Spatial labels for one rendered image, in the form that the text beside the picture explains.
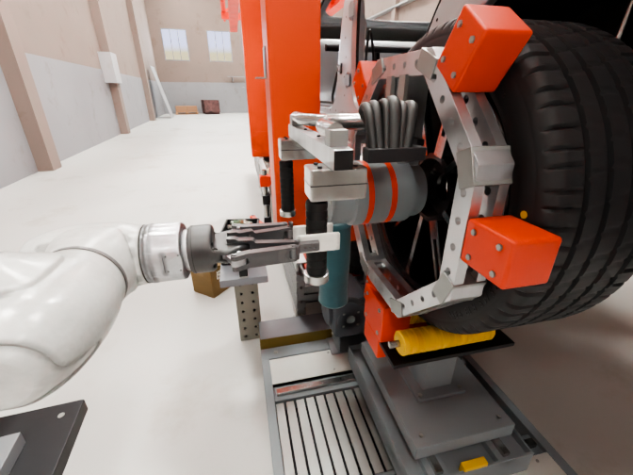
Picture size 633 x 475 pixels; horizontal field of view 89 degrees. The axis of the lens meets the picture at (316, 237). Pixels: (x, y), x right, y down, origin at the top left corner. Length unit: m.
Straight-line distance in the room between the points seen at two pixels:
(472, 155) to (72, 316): 0.51
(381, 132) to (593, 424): 1.35
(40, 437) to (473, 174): 1.09
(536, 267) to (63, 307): 0.53
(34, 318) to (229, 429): 1.02
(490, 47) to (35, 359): 0.60
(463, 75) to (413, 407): 0.86
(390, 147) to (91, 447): 1.31
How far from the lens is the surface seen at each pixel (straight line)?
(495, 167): 0.52
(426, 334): 0.83
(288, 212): 0.85
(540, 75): 0.58
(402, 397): 1.10
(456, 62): 0.56
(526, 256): 0.48
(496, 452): 1.15
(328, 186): 0.49
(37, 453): 1.09
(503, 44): 0.56
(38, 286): 0.40
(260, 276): 1.18
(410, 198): 0.70
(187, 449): 1.31
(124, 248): 0.50
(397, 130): 0.50
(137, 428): 1.42
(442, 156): 0.76
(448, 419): 1.09
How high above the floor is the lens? 1.05
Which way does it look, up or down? 24 degrees down
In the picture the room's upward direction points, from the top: straight up
